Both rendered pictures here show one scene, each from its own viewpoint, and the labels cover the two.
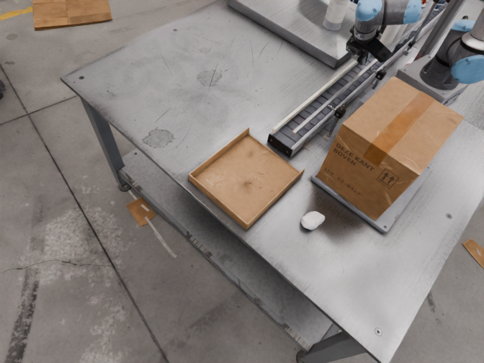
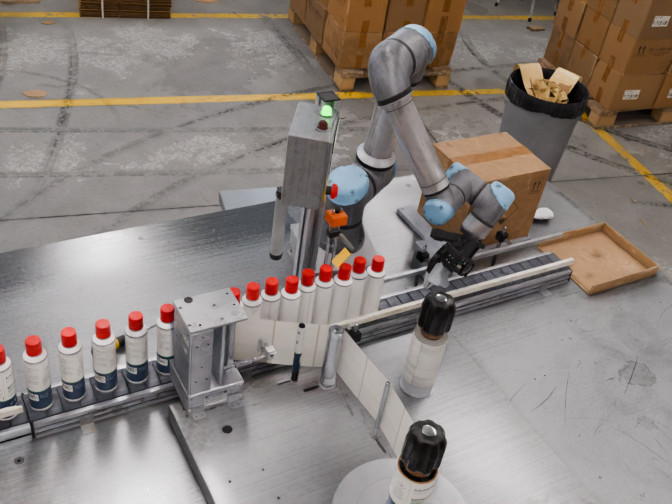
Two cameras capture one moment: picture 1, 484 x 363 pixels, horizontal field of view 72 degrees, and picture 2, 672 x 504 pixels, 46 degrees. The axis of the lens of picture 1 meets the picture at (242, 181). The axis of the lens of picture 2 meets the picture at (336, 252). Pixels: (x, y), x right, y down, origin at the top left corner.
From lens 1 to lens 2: 305 cm
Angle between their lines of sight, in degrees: 84
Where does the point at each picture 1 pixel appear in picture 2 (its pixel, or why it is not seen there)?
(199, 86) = (651, 365)
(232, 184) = (610, 259)
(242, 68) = (586, 375)
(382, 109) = (508, 166)
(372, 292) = not seen: hidden behind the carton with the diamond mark
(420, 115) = (475, 154)
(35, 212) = not seen: outside the picture
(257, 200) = (588, 242)
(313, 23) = (449, 397)
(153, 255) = not seen: hidden behind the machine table
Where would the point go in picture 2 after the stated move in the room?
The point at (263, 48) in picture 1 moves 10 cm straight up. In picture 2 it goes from (544, 400) to (555, 374)
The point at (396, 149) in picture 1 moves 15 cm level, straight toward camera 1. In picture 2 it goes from (514, 145) to (547, 138)
